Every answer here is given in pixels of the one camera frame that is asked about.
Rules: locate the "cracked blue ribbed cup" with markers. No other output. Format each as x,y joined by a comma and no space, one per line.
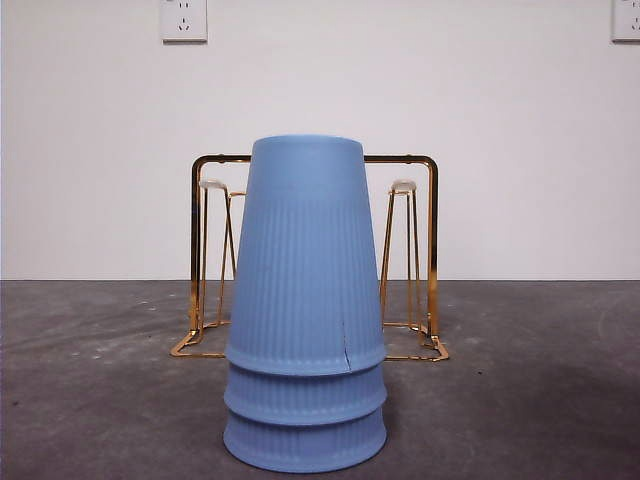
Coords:
305,250

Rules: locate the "blue ribbed plastic cup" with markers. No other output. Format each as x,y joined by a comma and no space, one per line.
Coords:
300,445
300,391

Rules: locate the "white wall socket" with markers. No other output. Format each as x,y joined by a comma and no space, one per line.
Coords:
184,22
626,22

